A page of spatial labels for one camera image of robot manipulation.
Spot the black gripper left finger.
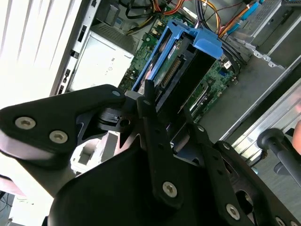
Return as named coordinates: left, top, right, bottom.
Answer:
left=0, top=79, right=184, bottom=208

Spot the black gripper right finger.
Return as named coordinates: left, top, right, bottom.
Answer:
left=182, top=105, right=301, bottom=226

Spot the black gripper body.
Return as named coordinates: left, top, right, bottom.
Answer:
left=47, top=145, right=226, bottom=226

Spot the round black tool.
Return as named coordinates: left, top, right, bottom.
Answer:
left=256, top=128, right=301, bottom=182

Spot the hard disk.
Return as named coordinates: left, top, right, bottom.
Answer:
left=130, top=20, right=223, bottom=123

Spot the blue data wire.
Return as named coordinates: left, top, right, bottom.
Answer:
left=224, top=0, right=261, bottom=36

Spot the person's hand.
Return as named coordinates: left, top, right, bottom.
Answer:
left=291, top=121, right=301, bottom=153

